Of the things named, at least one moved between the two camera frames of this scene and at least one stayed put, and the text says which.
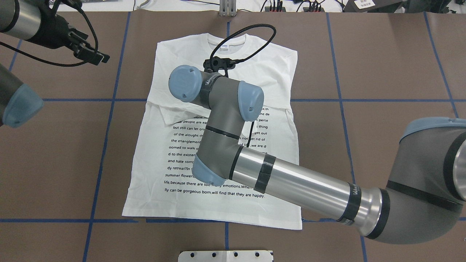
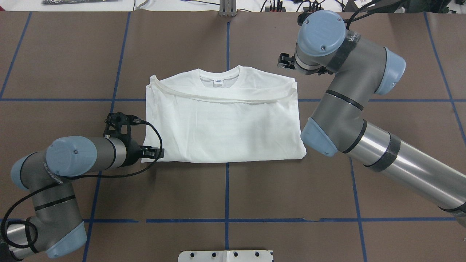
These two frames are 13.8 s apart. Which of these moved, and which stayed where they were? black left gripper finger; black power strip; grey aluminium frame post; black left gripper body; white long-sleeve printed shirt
Moved: black left gripper finger; black left gripper body; white long-sleeve printed shirt
Stayed: grey aluminium frame post; black power strip
